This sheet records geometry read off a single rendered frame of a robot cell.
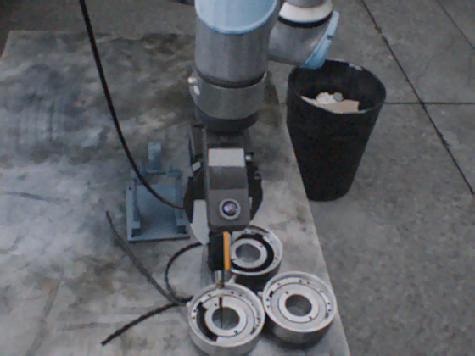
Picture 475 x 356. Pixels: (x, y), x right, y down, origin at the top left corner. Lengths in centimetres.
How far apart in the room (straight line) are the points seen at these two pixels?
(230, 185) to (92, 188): 47
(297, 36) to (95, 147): 43
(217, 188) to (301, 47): 57
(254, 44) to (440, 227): 179
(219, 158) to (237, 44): 14
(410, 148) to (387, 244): 58
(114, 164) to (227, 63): 56
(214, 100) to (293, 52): 56
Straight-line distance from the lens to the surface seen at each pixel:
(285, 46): 117
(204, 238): 78
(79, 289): 94
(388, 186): 242
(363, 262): 211
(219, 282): 80
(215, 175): 66
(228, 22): 58
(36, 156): 117
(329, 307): 90
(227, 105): 63
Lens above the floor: 153
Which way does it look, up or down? 42 degrees down
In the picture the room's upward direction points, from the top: 6 degrees clockwise
